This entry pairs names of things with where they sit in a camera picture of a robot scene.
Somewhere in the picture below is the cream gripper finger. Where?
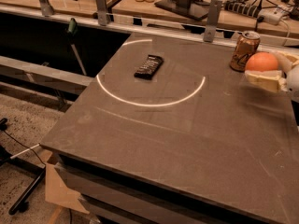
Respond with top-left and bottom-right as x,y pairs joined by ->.
245,70 -> 287,93
274,51 -> 299,73

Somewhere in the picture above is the white rounded gripper body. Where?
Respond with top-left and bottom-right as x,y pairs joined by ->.
286,65 -> 299,102

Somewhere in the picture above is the orange ball fruit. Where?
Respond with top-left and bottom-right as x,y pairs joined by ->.
245,52 -> 278,72

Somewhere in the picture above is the orange soda can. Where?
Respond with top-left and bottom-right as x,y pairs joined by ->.
230,31 -> 260,72

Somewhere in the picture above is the black and white power strip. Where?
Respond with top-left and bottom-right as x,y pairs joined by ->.
224,0 -> 292,25

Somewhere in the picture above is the black monitor stand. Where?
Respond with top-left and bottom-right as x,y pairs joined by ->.
155,0 -> 209,21

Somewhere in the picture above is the black snack bar wrapper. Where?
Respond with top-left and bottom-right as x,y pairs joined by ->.
134,55 -> 164,80

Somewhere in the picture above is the tan cardboard piece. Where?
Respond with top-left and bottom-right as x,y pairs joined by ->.
45,163 -> 89,214

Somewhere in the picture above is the black stand leg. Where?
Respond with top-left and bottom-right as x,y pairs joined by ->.
0,118 -> 46,216

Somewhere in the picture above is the grey metal bracket right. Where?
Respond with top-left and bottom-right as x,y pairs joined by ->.
203,0 -> 222,42

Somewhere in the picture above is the grey metal bracket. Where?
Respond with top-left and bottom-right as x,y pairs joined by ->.
203,0 -> 222,42
38,0 -> 54,17
95,0 -> 110,26

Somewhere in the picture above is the grey metal bracket middle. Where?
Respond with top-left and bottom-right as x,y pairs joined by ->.
95,0 -> 110,26

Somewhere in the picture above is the green handled tool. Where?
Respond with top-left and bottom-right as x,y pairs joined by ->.
66,18 -> 87,76

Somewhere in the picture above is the grey metal bracket left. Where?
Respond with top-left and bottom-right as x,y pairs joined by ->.
38,0 -> 54,17

